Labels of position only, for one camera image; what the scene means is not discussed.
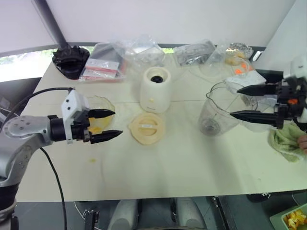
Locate black shoe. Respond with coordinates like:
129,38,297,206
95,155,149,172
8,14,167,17
246,191,272,203

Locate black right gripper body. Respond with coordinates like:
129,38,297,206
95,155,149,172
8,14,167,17
273,77,307,129

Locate beige food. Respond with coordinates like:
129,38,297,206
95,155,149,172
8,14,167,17
224,56,243,66

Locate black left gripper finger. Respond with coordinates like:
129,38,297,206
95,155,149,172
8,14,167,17
90,129,124,145
88,109,116,119

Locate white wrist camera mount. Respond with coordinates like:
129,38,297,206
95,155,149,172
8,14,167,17
283,54,307,80
60,89,90,145

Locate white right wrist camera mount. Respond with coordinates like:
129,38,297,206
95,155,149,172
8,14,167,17
283,54,307,80

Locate cream blender lid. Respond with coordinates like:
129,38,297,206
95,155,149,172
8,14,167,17
128,112,166,146

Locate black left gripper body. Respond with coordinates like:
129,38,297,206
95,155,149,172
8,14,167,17
71,108,93,144

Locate dark grey pole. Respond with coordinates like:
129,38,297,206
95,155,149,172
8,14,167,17
31,0,71,50

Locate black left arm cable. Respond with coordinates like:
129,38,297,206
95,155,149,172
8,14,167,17
0,87,74,230

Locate large clear plastic bag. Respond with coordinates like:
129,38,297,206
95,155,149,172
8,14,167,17
112,34,166,68

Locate orange plastic pieces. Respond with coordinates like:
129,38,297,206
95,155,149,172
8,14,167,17
233,62,255,75

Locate yellow cooked food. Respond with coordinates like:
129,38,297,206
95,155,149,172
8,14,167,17
283,208,307,230

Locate white power strip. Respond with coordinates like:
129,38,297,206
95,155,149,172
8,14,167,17
224,71,267,90

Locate black ribbed plastic holder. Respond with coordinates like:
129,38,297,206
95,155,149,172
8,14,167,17
52,45,90,80

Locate plastic bag with cables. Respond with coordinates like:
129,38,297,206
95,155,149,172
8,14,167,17
172,39,217,67

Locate small clear plastic bag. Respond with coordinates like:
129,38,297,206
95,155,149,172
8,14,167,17
206,43,231,66

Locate green tray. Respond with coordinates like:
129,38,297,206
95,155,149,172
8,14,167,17
269,203,307,230

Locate person's bare hand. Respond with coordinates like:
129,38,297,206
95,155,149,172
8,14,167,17
297,135,307,152

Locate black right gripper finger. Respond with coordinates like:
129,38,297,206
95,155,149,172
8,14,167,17
236,83,279,97
228,110,281,127

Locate white blender base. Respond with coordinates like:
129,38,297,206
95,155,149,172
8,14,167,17
139,67,172,115

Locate black clamp bracket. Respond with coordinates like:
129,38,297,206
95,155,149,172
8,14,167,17
82,209,100,230

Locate grey rounded robot leg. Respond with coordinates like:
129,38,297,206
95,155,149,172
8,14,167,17
107,198,139,230
176,197,207,230

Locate black metal bar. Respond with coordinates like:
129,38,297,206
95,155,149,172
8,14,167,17
212,195,231,230

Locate dark grey flat pouch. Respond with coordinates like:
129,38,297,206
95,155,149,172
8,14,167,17
89,43,123,63

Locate clear scalloped glass plate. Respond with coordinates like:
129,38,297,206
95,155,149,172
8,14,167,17
85,95,116,134

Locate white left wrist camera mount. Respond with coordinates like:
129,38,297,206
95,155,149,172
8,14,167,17
60,89,90,145

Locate red striped packets bag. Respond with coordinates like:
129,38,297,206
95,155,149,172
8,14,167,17
78,58,127,84

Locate pale green towel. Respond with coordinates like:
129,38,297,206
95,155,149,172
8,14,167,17
268,121,307,164

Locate clear blender jar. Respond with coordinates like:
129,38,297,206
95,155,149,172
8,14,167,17
198,80,259,138

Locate bag of orange snacks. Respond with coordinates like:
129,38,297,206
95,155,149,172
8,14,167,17
226,42,254,58

